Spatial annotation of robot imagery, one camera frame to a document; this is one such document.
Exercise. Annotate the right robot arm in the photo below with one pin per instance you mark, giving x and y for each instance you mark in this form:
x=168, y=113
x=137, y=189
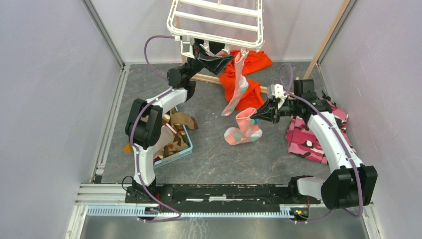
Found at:
x=351, y=183

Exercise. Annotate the wooden drying rack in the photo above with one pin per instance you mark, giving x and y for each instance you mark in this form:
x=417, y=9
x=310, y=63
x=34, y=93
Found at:
x=344, y=10

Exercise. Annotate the white clip hanger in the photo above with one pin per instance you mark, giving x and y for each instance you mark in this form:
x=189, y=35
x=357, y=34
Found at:
x=236, y=23

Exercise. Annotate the pile of socks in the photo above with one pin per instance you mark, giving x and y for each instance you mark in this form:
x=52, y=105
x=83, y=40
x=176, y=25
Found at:
x=171, y=138

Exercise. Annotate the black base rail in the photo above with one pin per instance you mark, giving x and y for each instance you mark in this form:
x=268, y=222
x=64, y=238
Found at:
x=220, y=198

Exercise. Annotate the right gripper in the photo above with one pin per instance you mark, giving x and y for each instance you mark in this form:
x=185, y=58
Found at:
x=265, y=112

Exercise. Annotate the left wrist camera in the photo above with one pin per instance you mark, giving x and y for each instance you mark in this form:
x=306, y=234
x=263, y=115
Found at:
x=187, y=44

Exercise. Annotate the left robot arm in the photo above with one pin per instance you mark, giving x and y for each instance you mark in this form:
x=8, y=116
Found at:
x=144, y=123

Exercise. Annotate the orange shirt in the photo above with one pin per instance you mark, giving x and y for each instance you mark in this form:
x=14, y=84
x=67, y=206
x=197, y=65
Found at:
x=254, y=61

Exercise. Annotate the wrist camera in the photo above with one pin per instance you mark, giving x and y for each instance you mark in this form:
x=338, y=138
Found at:
x=187, y=44
x=276, y=95

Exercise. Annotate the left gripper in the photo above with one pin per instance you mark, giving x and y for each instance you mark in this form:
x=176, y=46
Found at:
x=216, y=63

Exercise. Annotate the light blue basket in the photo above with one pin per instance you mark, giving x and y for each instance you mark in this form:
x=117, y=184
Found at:
x=178, y=155

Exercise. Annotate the brown tan sock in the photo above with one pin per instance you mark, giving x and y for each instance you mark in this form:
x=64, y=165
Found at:
x=184, y=119

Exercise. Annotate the pink sock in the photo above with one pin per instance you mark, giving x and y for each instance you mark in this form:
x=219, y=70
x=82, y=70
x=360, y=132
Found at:
x=235, y=76
x=248, y=129

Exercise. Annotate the pink camouflage backpack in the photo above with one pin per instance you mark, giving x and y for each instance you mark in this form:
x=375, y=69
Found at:
x=302, y=141

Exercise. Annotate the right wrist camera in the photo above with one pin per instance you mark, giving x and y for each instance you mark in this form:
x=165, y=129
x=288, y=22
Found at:
x=276, y=95

